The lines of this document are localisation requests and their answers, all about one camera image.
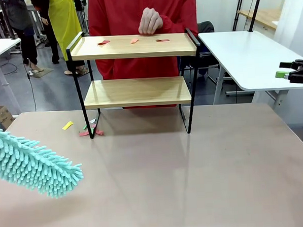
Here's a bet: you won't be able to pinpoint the teal microfiber duster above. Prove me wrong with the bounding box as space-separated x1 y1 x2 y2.
0 114 85 202

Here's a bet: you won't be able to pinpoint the person's left forearm red sleeve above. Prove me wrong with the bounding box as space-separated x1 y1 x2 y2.
158 12 199 39

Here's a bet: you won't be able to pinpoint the person's left hand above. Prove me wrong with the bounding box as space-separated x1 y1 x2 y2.
137 6 165 38

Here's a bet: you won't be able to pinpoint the white height-adjustable table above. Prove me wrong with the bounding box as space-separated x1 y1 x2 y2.
197 27 303 114

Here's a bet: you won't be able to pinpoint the wooden bench top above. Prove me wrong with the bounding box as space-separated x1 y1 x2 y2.
237 7 283 31

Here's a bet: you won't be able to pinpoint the black pole stand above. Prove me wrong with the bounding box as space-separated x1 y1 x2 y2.
246 0 266 33

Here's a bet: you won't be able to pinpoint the black tripod stand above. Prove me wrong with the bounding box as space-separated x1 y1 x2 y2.
230 0 249 33

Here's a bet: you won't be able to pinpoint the person in red jacket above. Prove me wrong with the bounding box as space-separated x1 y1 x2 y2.
86 0 203 112

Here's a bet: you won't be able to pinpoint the yellow paper scrap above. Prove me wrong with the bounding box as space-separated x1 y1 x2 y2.
61 121 75 131

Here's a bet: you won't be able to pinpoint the figure with yellow apron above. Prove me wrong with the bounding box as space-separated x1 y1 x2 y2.
30 0 90 78

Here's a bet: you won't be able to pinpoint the grey floor mat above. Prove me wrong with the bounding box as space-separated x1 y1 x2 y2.
28 67 55 79

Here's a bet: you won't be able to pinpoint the figure in dark clothes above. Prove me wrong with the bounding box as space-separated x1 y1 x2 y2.
0 0 46 76

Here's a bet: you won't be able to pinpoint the cardboard box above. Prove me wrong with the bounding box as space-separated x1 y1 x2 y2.
0 105 16 129

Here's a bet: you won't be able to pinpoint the white table grey legs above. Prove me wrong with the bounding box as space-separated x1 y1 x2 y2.
0 38 25 116

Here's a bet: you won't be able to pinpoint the black frame wooden shelf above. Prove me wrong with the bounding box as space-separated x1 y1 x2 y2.
64 25 206 141

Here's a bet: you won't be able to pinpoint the black floor cable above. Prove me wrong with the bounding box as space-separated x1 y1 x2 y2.
24 62 38 112

